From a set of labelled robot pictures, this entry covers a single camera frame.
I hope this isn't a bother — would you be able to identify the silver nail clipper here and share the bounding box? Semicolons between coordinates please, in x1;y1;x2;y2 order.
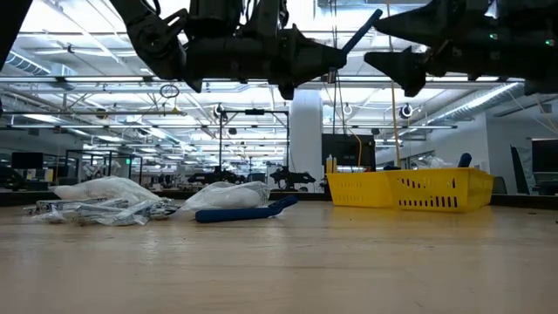
21;204;56;215
37;199;108;208

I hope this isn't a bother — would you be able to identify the toothbrush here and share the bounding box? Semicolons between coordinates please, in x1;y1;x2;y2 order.
409;157;437;171
429;155;457;171

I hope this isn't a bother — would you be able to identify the thin black cable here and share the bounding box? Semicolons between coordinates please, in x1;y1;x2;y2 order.
330;82;344;136

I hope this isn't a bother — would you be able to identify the looped black ceiling cable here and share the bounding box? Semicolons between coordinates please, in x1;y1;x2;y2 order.
159;83;181;99

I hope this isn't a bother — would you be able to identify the yellow plastic basket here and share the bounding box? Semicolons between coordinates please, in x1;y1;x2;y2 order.
326;172;391;208
481;173;496;206
385;167;492;214

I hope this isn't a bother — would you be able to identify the silver ventilation duct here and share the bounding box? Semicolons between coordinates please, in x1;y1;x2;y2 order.
0;45;78;79
429;82;524;126

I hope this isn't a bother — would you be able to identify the dark leaning panel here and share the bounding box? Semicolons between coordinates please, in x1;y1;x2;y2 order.
510;146;532;196

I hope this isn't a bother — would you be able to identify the dark blue razor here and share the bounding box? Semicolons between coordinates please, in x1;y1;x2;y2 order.
382;152;473;172
326;8;384;85
194;195;300;224

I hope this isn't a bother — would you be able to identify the clear plastic packet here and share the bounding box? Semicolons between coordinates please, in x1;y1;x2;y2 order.
143;198;180;221
31;208;71;225
98;200;152;227
65;204;132;227

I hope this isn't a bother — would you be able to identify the long ceiling light strip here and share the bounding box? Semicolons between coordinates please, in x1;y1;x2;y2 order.
0;76;524;84

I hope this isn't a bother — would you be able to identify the black wall monitor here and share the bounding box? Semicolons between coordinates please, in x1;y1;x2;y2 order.
321;133;378;173

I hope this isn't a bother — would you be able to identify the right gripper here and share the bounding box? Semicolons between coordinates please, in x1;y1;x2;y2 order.
364;0;527;98

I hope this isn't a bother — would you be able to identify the clear bag of white cotton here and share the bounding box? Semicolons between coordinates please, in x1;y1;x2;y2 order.
82;175;163;206
50;181;105;202
178;181;271;213

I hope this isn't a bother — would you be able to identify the black background station frame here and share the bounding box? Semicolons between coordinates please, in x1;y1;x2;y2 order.
219;108;291;193

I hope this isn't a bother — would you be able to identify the black desk monitor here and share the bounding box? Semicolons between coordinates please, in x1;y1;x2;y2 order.
531;138;558;174
10;151;44;171

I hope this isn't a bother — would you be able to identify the white pillar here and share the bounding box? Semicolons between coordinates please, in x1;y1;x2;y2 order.
289;89;325;193

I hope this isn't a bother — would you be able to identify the black workstation frame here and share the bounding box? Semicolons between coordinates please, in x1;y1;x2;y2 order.
65;149;144;187

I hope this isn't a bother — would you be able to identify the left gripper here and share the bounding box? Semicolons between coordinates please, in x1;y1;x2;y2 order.
182;24;348;101

